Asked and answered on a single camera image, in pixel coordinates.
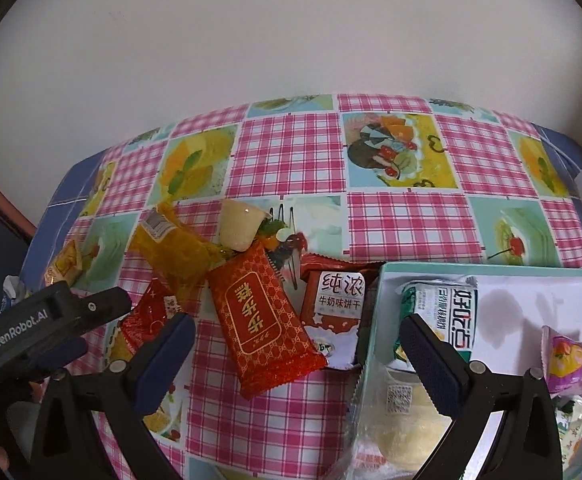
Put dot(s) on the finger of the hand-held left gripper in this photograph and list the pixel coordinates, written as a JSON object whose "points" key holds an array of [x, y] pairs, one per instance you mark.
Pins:
{"points": [[66, 352], [106, 305]]}

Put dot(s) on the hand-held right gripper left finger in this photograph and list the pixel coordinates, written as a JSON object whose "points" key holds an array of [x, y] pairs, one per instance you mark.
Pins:
{"points": [[166, 365]]}

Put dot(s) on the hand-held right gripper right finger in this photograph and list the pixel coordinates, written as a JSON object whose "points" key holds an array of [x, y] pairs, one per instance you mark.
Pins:
{"points": [[431, 365]]}

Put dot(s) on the small clear-wrapped pastry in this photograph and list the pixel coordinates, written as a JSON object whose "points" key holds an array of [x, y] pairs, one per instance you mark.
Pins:
{"points": [[118, 347]]}

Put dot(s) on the small red snack packet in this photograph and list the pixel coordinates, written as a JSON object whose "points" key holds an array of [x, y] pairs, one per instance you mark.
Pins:
{"points": [[151, 315]]}

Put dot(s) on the orange yellow cake packet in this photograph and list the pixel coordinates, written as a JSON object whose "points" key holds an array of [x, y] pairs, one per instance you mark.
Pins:
{"points": [[66, 265]]}

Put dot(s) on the white green snack packet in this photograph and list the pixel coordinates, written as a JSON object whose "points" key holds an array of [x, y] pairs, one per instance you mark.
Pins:
{"points": [[446, 310]]}

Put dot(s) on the clear-wrapped round pastry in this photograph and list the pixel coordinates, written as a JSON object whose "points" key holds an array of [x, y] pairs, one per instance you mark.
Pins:
{"points": [[406, 430]]}

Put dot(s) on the yellow transparent snack packet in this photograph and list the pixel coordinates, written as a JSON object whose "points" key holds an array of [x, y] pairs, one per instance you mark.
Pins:
{"points": [[176, 250]]}

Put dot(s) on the teal shallow cardboard box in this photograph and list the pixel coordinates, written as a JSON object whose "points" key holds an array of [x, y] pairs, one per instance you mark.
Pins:
{"points": [[516, 300]]}

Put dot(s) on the large red gold-print snack packet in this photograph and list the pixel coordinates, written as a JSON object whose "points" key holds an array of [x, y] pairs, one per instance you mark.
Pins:
{"points": [[266, 320]]}

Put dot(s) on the dark red biscuit packet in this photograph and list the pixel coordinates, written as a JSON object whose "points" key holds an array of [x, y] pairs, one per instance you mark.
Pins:
{"points": [[336, 310]]}

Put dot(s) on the pink snack packet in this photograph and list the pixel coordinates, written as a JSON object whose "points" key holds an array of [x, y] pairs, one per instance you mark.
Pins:
{"points": [[568, 360]]}

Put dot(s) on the green biscuit packet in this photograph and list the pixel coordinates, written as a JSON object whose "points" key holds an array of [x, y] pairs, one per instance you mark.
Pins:
{"points": [[571, 410]]}

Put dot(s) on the cream jelly cup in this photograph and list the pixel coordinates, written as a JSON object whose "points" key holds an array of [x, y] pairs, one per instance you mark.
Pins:
{"points": [[238, 225]]}

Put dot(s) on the crumpled blue white wrapper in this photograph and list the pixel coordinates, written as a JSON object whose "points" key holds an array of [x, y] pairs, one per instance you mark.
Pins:
{"points": [[13, 290]]}

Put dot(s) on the pink checked printed tablecloth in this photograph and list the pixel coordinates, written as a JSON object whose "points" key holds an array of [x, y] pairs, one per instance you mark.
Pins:
{"points": [[291, 150]]}

